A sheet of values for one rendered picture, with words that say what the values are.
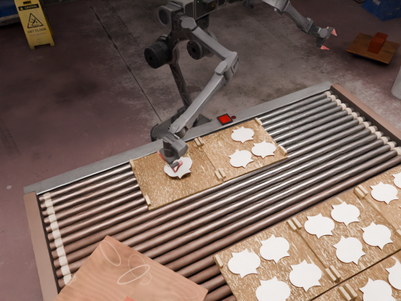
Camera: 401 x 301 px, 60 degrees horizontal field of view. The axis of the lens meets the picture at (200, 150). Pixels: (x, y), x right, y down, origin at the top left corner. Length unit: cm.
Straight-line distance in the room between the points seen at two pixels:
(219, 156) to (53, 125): 226
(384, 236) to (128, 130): 251
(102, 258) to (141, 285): 21
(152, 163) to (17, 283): 141
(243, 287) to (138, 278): 44
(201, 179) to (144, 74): 260
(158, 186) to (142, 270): 52
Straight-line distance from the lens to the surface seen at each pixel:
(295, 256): 169
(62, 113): 396
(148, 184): 187
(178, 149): 162
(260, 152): 201
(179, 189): 183
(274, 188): 189
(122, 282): 151
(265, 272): 163
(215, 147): 203
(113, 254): 157
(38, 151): 363
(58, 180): 205
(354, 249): 177
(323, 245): 175
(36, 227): 187
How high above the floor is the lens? 240
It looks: 47 degrees down
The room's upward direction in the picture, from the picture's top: 1 degrees counter-clockwise
